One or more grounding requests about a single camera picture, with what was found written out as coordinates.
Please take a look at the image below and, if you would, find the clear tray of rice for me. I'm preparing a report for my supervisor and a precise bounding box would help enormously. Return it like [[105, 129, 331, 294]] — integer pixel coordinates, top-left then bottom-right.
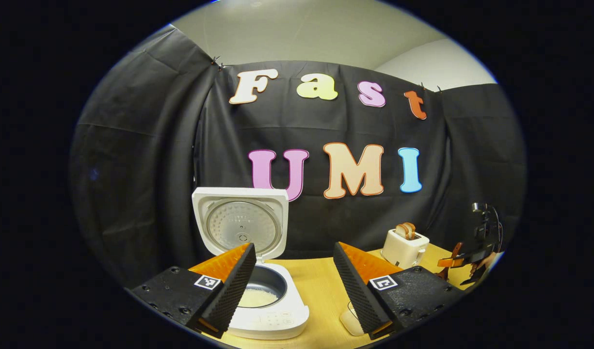
[[339, 301, 367, 336]]

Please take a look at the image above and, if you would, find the white rice cooker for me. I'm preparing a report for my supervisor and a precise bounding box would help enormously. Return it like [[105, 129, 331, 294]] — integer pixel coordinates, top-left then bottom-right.
[[192, 187, 310, 340]]

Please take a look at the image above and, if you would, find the white toaster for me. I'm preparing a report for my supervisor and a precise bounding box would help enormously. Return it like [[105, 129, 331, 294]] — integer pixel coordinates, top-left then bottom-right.
[[381, 229, 430, 270]]

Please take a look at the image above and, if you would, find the black backdrop cloth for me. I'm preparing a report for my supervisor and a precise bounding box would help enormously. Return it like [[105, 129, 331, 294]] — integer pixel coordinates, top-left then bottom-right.
[[70, 25, 527, 290]]

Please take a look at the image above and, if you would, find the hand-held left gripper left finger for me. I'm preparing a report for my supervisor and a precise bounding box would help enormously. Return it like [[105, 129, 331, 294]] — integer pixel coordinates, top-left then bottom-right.
[[131, 243, 257, 340]]

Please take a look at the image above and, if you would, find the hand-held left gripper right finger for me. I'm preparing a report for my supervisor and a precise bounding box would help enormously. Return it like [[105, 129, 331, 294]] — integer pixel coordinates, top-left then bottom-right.
[[333, 242, 465, 340]]

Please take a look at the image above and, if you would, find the wooden spoon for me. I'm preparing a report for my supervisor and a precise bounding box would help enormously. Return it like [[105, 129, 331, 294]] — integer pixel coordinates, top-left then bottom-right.
[[436, 242, 465, 281]]

